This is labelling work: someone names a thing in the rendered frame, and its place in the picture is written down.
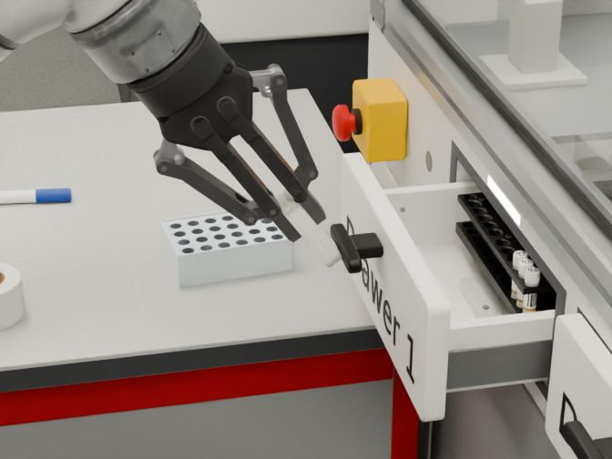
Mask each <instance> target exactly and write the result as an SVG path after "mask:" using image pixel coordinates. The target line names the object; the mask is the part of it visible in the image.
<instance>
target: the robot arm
mask: <svg viewBox="0 0 612 459"><path fill-rule="evenodd" d="M201 17H202V15H201V12H200V11H199V8H198V7H197V3H196V2H194V1H193V0H0V63H1V62H2V61H3V60H4V59H5V58H6V57H7V56H9V55H10V54H11V53H12V52H14V51H15V50H16V49H17V48H18V47H20V46H21V45H22V44H24V43H25V42H27V41H29V40H30V39H32V38H34V37H36V36H39V35H41V34H43V33H45V32H47V31H50V30H53V29H55V28H57V27H59V26H62V27H64V28H65V30H66V31H67V32H68V33H69V34H70V35H71V37H72V38H73V39H74V41H75V42H76V43H77V44H79V45H81V47H82V48H83V49H84V50H85V51H86V52H87V54H88V55H89V56H90V57H91V58H92V59H93V61H94V62H95V63H96V64H97V65H98V66H99V68H100V69H101V70H102V71H103V72H104V73H105V74H106V76H107V77H108V78H109V79H110V80H111V81H113V82H115V83H122V84H125V83H127V86H128V87H129V88H130V89H131V90H132V92H133V93H134V94H135V95H136V96H137V97H138V99H139V100H140V101H141V102H142V103H143V104H144V106H145V107H146V108H147V109H148V110H149V112H150V113H151V114H152V115H153V116H154V117H155V119H156V120H157V121H158V123H159V128H160V130H161V134H162V136H163V140H162V143H161V146H160V148H159V149H157V150H156V151H155V152H154V154H153V159H154V162H155V166H156V169H157V172H158V174H160V175H163V176H167V177H171V178H174V179H180V180H182V181H184V182H185V183H187V184H188V185H190V186H191V187H192V188H194V189H195V190H196V191H198V192H199V193H201V194H202V195H204V196H205V197H206V198H208V199H210V200H211V201H213V202H214V203H216V204H217V205H219V206H220V207H222V208H223V209H225V210H226V211H227V212H228V213H230V214H231V215H233V216H234V217H236V218H237V219H239V220H240V221H242V222H243V223H245V224H246V225H249V226H252V225H254V224H256V223H257V221H258V220H260V219H271V220H272V221H273V222H274V224H275V225H276V226H277V227H278V228H279V229H280V231H281V232H282V233H283V234H284V235H285V237H286V238H287V239H288V240H290V241H292V242H295V241H296V240H298V239H300V238H301V237H303V238H304V239H305V240H306V242H307V243H308V244H309V245H310V246H311V248H312V249H313V250H314V251H315V252H316V254H317V255H318V256H319V257H320V258H321V260H322V261H323V262H324V263H325V265H326V266H327V267H331V266H332V265H334V262H338V261H339V260H341V259H342V255H341V254H340V252H339V249H338V247H337V245H336V243H335V241H334V240H333V239H332V237H331V236H330V235H329V234H328V233H327V231H326V230H325V229H324V228H323V226H322V225H321V224H320V223H321V222H323V221H324V220H325V219H326V215H325V212H324V210H323V208H322V206H321V204H320V203H319V201H318V200H317V199H316V198H315V197H314V196H313V195H312V194H311V192H310V191H309V190H308V187H309V185H310V183H311V182H312V181H313V180H315V179H316V178H317V177H318V176H319V171H318V169H317V168H316V165H315V163H314V161H313V158H312V156H311V153H310V151H309V149H308V147H307V144H306V142H305V140H304V137H303V135H302V133H301V130H300V128H299V126H298V123H297V121H296V119H295V116H294V115H293V113H292V110H291V107H290V105H289V102H288V95H287V79H286V76H285V75H284V74H283V72H282V70H281V67H280V66H279V65H277V64H271V65H269V66H268V67H267V69H265V70H256V71H249V70H248V69H247V68H246V67H245V66H244V65H242V64H239V63H237V62H235V61H233V60H232V59H231V58H230V57H229V55H228V54H227V53H226V52H225V50H224V49H223V48H222V47H221V45H220V44H219V43H218V41H217V40H216V39H215V38H214V36H213V35H212V34H211V33H210V32H209V30H208V29H207V28H206V27H205V26H204V25H203V24H202V23H201V22H200V19H201ZM253 87H256V88H258V89H259V91H260V93H261V95H262V96H263V97H266V98H269V99H270V102H271V103H272V106H273V108H274V110H275V112H276V115H277V117H278V119H279V121H280V124H281V126H282V128H283V131H284V133H285V135H286V137H287V139H288V141H289V143H290V146H291V149H292V151H293V154H294V156H295V158H296V159H297V162H298V164H299V165H298V167H297V168H296V169H295V170H293V169H292V168H291V166H290V165H289V164H288V163H287V161H286V160H285V159H284V158H283V157H282V155H281V154H280V153H279V151H278V150H277V149H276V148H275V147H274V146H273V145H272V144H271V143H270V141H269V140H268V139H267V138H266V136H265V135H264V134H263V133H262V132H261V130H260V129H259V128H258V127H257V125H256V124H255V123H254V121H253V120H252V117H253ZM238 135H240V136H241V137H242V138H243V140H244V141H245V142H246V143H247V144H248V145H250V147H251V148H252V149H253V150H254V152H255V153H256V154H257V155H258V156H259V158H260V159H261V160H262V161H263V163H264V164H265V165H266V166H267V167H268V169H269V170H270V171H271V172H272V174H273V175H274V176H275V177H276V178H277V180H278V181H279V182H280V183H281V185H282V186H283V187H284V188H285V190H284V193H281V194H280V195H278V196H277V198H276V199H275V198H274V195H273V193H272V191H270V190H269V189H268V188H267V187H266V185H265V184H264V183H263V182H262V181H261V179H260V178H259V177H258V176H257V174H256V173H255V172H254V171H253V170H252V168H251V167H250V166H249V165H248V163H247V162H246V161H245V160H244V159H243V157H242V156H241V155H240V154H239V152H238V151H237V150H236V149H235V148H234V147H233V146H232V145H231V144H230V140H231V139H232V138H234V137H236V136H238ZM177 144H178V145H181V146H185V147H190V148H196V149H201V150H205V151H211V152H212V153H213V154H214V155H215V157H216V158H217V159H218V160H219V162H220V163H222V164H223V165H224V166H225V167H226V168H227V169H228V171H229V172H230V173H231V174H232V176H233V177H234V178H235V179H236V180H237V181H238V182H239V183H240V185H241V186H242V187H243V188H244V189H245V190H246V191H247V193H248V194H249V195H250V196H251V197H252V199H253V200H248V199H247V198H245V197H244V196H242V195H241V194H239V192H238V191H236V190H235V189H233V188H231V187H230V186H228V185H227V184H226V183H224V182H223V181H221V180H220V179H218V178H217V177H215V176H214V175H212V174H211V173H209V172H208V171H207V170H205V169H204V168H203V167H201V166H200V165H199V164H197V163H196V162H194V161H193V160H191V159H190V158H187V157H185V154H184V151H183V150H182V148H179V147H178V146H177Z"/></svg>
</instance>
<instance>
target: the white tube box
mask: <svg viewBox="0 0 612 459"><path fill-rule="evenodd" d="M159 226H160V241H161V251H162V253H163V255H164V257H165V259H166V261H167V264H168V266H169V268H170V270H171V272H172V274H173V276H174V279H175V281H176V283H177V284H178V287H179V288H184V287H189V286H195V285H200V284H207V283H212V282H218V281H229V280H235V279H240V278H247V277H252V276H258V275H263V274H270V273H275V272H281V271H286V270H294V242H292V241H290V240H288V239H287V238H286V237H285V235H284V234H283V233H282V232H281V231H280V229H279V228H278V227H277V226H276V225H275V224H274V222H273V221H272V220H271V219H260V220H258V221H257V223H256V224H254V225H252V226H249V225H246V224H245V223H243V222H242V221H240V220H239V219H237V218H236V217H234V216H233V215H231V214H230V213H228V212H227V211H226V210H222V211H215V212H209V213H202V214H196V215H189V216H184V217H177V218H171V219H160V220H159Z"/></svg>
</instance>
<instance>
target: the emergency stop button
mask: <svg viewBox="0 0 612 459"><path fill-rule="evenodd" d="M332 127H333V132H334V135H335V137H336V138H337V139H339V140H340V141H347V140H349V139H350V136H351V131H355V129H356V118H355V115H354V113H349V109H348V108H347V106H346V105H338V106H337V107H336V108H335V109H334V110H333V112H332Z"/></svg>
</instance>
